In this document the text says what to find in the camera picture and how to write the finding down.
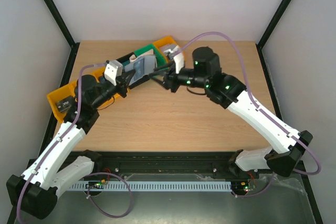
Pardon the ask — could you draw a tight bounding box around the yellow bin far right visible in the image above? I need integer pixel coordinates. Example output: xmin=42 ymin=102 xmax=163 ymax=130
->
xmin=152 ymin=36 xmax=180 ymax=61

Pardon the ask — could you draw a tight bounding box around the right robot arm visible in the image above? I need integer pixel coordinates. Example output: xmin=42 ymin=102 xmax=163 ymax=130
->
xmin=149 ymin=47 xmax=312 ymax=178

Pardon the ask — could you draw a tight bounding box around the white slotted cable duct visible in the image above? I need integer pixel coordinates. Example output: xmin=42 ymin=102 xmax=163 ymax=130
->
xmin=68 ymin=180 xmax=233 ymax=192

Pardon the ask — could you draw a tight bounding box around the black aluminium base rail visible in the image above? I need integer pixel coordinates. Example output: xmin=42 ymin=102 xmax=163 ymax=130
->
xmin=26 ymin=151 xmax=308 ymax=180

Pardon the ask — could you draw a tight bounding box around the beige card holder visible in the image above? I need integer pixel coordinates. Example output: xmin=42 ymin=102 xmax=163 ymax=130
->
xmin=124 ymin=55 xmax=157 ymax=85

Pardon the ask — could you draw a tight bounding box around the purple cable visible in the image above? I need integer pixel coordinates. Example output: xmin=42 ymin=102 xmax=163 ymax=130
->
xmin=16 ymin=62 xmax=133 ymax=224
xmin=173 ymin=31 xmax=322 ymax=199

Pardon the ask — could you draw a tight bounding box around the yellow bin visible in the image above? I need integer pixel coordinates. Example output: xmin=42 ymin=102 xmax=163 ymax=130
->
xmin=68 ymin=80 xmax=77 ymax=95
xmin=152 ymin=36 xmax=180 ymax=61
xmin=90 ymin=67 xmax=106 ymax=83
xmin=47 ymin=84 xmax=77 ymax=123

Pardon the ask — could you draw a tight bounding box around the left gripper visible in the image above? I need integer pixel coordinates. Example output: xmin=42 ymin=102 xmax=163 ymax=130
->
xmin=92 ymin=69 xmax=136 ymax=110

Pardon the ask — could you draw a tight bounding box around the green bin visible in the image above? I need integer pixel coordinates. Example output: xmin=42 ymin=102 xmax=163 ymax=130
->
xmin=134 ymin=44 xmax=167 ymax=67

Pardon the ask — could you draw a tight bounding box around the black bin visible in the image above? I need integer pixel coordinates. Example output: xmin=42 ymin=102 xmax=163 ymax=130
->
xmin=117 ymin=52 xmax=150 ymax=89

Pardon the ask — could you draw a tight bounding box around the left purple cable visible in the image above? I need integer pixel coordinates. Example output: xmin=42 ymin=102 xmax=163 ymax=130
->
xmin=16 ymin=62 xmax=133 ymax=224

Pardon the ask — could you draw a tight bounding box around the right black frame post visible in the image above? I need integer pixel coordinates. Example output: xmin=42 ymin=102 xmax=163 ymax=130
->
xmin=256 ymin=0 xmax=292 ymax=52

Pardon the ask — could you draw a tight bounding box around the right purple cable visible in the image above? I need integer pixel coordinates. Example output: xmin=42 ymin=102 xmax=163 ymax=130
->
xmin=173 ymin=31 xmax=322 ymax=199

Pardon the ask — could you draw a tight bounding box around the black VIP card stack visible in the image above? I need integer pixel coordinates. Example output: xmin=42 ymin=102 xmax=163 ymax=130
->
xmin=56 ymin=96 xmax=74 ymax=113

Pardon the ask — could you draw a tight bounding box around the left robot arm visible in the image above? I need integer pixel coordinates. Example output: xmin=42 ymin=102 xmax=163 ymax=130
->
xmin=6 ymin=66 xmax=135 ymax=223

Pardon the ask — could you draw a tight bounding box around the left black frame post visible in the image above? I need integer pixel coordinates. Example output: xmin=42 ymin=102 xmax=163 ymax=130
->
xmin=27 ymin=0 xmax=79 ymax=49

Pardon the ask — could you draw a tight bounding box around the black frame post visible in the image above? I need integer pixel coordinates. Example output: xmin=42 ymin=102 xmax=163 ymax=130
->
xmin=27 ymin=0 xmax=79 ymax=49
xmin=256 ymin=0 xmax=292 ymax=52

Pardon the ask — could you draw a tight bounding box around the yellow bin far left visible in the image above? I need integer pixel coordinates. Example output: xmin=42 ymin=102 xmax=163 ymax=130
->
xmin=47 ymin=84 xmax=77 ymax=123

